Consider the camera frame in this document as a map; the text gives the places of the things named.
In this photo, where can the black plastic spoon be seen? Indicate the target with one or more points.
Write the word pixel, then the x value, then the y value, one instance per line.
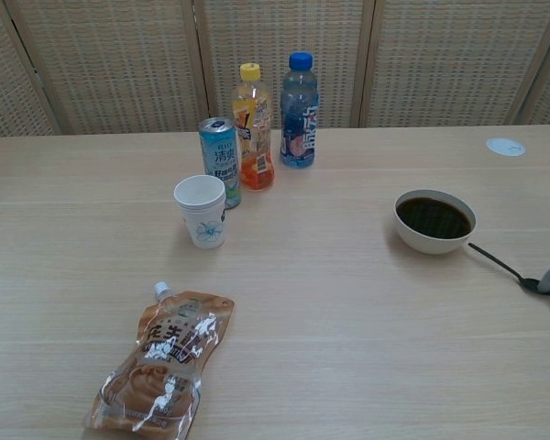
pixel 499 262

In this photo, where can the white cup of dark liquid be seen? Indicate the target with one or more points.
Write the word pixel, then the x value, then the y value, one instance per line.
pixel 433 220

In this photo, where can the white round table grommet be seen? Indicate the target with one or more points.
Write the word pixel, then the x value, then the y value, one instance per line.
pixel 505 147

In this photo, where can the blue-capped blue drink bottle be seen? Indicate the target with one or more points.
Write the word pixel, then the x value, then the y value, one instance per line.
pixel 299 128

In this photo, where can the yellow-capped orange drink bottle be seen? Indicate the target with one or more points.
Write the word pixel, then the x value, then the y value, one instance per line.
pixel 256 137

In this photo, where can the white paper cup blue flower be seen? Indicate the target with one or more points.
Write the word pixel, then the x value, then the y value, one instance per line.
pixel 205 227

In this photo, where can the light blue drink can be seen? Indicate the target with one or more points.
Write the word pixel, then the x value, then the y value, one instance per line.
pixel 220 156

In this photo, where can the brown spout drink pouch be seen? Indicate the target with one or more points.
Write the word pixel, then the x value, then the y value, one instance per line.
pixel 165 362

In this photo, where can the woven wooden folding screen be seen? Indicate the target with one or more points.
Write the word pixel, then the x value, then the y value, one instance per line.
pixel 119 64

